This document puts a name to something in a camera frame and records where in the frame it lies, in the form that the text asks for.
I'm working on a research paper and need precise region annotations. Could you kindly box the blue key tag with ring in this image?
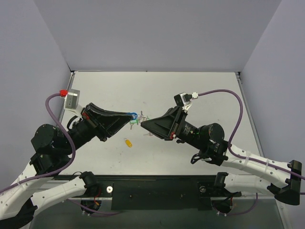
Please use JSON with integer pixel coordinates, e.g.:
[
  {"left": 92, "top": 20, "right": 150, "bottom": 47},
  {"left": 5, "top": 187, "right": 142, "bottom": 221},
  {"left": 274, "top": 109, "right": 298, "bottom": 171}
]
[{"left": 127, "top": 112, "right": 138, "bottom": 120}]

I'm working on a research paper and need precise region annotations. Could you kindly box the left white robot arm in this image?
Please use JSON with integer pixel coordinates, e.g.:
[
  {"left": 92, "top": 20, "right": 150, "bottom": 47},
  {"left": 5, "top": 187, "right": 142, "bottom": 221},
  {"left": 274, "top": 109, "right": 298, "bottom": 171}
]
[{"left": 0, "top": 103, "right": 134, "bottom": 229}]

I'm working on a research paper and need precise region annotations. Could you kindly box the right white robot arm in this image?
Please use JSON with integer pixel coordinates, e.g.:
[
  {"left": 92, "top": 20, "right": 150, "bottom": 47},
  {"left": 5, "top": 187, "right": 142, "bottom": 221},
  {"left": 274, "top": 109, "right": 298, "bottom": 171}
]
[{"left": 141, "top": 106, "right": 302, "bottom": 206}]

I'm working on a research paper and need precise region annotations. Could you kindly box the green key tag left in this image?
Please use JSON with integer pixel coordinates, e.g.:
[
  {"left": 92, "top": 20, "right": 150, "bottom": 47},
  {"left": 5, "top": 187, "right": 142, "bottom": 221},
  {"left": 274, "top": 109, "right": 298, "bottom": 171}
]
[{"left": 129, "top": 119, "right": 139, "bottom": 130}]

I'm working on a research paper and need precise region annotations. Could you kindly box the yellow key tag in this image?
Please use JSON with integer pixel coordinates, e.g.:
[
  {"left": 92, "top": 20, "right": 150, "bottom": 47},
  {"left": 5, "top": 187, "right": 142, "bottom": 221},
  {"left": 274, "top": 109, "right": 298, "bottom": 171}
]
[{"left": 124, "top": 138, "right": 132, "bottom": 147}]

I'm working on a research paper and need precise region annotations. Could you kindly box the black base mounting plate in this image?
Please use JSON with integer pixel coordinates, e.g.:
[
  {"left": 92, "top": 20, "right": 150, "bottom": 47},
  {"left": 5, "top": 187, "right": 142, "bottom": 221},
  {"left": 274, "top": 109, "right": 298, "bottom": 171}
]
[{"left": 66, "top": 175, "right": 241, "bottom": 212}]

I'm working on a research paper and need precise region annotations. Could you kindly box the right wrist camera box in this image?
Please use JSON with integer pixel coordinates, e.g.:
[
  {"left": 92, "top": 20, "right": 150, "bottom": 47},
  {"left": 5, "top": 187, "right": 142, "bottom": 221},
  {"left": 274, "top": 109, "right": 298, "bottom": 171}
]
[{"left": 173, "top": 92, "right": 192, "bottom": 111}]

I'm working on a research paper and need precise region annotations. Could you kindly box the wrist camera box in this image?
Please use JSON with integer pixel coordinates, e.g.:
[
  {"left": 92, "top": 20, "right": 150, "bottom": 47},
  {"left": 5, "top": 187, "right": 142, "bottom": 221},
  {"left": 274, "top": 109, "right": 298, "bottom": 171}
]
[
  {"left": 64, "top": 89, "right": 82, "bottom": 116},
  {"left": 173, "top": 92, "right": 192, "bottom": 111}
]

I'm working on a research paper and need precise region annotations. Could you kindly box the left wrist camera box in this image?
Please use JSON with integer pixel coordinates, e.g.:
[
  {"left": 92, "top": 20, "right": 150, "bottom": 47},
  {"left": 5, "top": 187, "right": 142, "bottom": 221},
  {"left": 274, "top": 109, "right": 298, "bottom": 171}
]
[{"left": 64, "top": 89, "right": 82, "bottom": 116}]

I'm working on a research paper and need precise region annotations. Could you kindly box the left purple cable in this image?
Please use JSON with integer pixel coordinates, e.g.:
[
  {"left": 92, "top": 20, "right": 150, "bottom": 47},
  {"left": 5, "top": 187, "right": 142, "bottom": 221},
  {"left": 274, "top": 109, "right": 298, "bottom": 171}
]
[{"left": 0, "top": 89, "right": 122, "bottom": 217}]

